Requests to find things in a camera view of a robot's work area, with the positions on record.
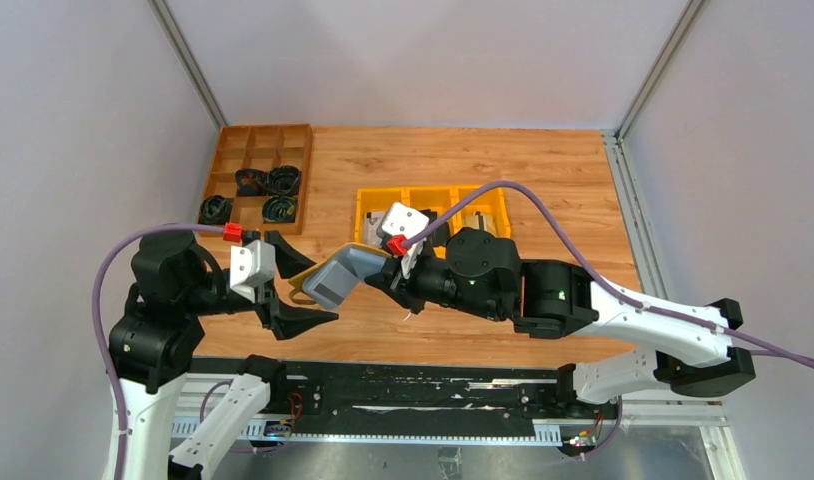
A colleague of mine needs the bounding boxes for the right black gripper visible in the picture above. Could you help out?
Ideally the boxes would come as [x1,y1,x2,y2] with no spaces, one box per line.
[366,239,505,322]

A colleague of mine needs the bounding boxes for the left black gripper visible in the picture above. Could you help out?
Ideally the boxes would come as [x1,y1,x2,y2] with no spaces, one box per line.
[184,228,341,335]

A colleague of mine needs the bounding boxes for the yellow leather card holder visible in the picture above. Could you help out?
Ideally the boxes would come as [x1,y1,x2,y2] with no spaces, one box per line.
[288,242,390,311]

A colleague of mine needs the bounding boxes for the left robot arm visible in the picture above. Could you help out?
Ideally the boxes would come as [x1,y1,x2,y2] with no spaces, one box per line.
[96,223,335,479]

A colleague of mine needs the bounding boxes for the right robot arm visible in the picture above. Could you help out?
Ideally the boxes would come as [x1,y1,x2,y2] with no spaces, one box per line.
[365,228,756,418]

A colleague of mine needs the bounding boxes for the black cards in bin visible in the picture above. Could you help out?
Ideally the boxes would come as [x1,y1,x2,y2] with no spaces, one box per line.
[421,209,451,248]

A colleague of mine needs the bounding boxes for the silver cards in bin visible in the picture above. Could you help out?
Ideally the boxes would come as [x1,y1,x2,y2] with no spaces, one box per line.
[361,211,384,247]

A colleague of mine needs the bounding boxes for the tan cards in bin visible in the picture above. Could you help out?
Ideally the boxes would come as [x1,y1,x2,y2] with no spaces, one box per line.
[463,211,498,236]

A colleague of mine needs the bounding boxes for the middle yellow bin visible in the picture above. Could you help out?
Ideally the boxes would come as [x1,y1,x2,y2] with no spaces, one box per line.
[407,186,463,258]

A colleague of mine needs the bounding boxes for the yellow bin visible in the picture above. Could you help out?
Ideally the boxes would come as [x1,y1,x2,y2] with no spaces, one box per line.
[354,187,407,244]
[407,186,463,258]
[454,189,512,238]

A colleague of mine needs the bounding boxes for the left yellow bin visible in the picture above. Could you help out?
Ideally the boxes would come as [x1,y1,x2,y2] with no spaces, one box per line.
[354,187,407,244]

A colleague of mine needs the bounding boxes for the right yellow bin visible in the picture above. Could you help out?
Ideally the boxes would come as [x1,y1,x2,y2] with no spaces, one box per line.
[454,189,512,238]

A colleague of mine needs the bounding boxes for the wooden compartment tray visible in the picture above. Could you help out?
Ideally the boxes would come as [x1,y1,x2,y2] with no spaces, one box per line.
[196,124,314,235]

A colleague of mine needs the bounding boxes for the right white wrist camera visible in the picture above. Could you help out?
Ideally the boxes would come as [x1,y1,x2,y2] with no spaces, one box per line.
[377,202,430,279]

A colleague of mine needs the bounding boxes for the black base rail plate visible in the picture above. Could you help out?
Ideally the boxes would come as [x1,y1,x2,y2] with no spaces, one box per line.
[188,357,622,440]

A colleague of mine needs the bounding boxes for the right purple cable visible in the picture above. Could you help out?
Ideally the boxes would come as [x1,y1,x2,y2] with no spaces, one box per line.
[387,181,814,458]

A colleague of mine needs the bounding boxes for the purple cable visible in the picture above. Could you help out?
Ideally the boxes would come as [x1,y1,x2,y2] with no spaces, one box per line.
[91,222,244,480]
[387,181,814,458]

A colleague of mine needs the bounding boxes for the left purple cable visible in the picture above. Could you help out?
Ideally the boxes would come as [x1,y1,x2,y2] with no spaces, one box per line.
[91,222,244,480]

